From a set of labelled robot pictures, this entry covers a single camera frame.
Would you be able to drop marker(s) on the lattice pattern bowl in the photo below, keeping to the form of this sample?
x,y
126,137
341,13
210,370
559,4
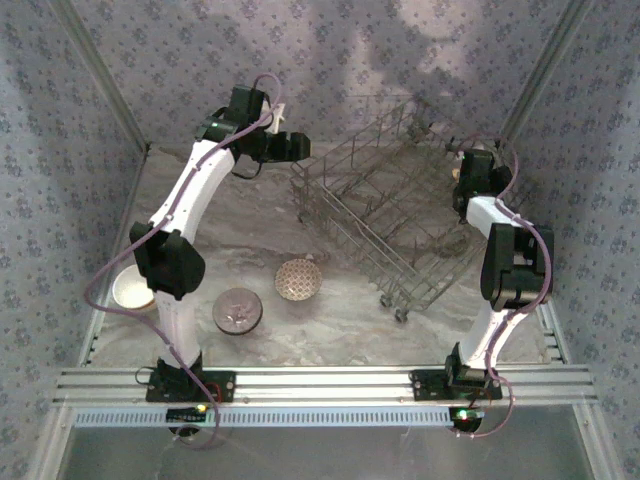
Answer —
x,y
298,280

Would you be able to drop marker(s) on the brown leaf coral bowl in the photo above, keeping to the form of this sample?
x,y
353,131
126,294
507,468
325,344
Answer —
x,y
237,312

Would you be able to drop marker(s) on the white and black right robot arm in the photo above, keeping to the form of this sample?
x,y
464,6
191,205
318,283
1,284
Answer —
x,y
515,265

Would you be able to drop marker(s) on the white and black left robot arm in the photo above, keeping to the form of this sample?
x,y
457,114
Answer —
x,y
195,190

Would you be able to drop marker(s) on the right circuit board with LED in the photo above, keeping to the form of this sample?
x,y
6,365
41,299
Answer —
x,y
467,415

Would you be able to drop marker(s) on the circuit board with led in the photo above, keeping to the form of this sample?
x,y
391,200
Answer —
x,y
185,413
467,415

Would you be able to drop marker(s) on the left circuit board with LED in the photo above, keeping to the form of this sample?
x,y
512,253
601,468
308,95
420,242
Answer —
x,y
185,413

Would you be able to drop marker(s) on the grey metal panel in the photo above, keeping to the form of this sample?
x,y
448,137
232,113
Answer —
x,y
325,455

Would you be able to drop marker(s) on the aluminium right frame post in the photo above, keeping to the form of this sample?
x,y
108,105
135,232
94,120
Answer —
x,y
538,75

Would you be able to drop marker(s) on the aluminium frame post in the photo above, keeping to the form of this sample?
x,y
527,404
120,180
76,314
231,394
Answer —
x,y
105,75
538,75

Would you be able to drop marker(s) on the aluminium left floor rail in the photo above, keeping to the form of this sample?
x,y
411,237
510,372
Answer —
x,y
131,200

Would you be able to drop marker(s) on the aluminium left frame post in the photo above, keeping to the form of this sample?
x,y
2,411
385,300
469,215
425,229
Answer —
x,y
105,75

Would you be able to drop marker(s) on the aluminium right floor rail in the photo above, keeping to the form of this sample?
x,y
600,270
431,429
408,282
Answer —
x,y
552,340

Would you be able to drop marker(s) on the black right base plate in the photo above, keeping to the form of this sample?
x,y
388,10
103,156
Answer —
x,y
425,385

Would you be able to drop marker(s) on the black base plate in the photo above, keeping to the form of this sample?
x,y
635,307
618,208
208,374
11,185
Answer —
x,y
425,385
225,387

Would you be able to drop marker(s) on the aluminium mounting rail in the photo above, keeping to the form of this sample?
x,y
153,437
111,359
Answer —
x,y
325,385

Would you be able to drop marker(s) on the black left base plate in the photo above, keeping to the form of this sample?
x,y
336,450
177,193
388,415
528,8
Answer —
x,y
225,387

